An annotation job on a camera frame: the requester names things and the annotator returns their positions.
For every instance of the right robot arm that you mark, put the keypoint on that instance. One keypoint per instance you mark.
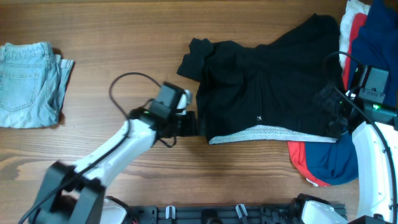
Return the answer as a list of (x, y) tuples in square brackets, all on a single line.
[(368, 148)]

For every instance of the red garment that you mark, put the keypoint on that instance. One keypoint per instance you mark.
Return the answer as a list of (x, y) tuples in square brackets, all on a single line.
[(298, 155)]

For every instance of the black shorts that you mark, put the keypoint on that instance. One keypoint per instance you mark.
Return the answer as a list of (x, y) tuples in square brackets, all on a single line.
[(245, 92)]

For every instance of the folded light blue jeans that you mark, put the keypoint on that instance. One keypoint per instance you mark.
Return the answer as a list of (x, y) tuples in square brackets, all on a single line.
[(33, 85)]

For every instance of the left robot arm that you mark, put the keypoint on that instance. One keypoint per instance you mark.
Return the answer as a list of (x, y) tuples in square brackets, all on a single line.
[(76, 193)]

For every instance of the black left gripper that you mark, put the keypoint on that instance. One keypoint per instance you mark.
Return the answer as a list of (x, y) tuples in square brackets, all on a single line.
[(189, 123)]

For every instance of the navy blue garment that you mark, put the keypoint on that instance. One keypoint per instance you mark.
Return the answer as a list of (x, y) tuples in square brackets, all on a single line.
[(376, 45)]

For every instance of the white garment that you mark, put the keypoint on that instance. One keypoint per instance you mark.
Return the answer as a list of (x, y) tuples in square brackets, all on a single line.
[(346, 34)]

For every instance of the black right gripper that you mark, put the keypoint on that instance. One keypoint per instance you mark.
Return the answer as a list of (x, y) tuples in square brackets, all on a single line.
[(334, 116)]

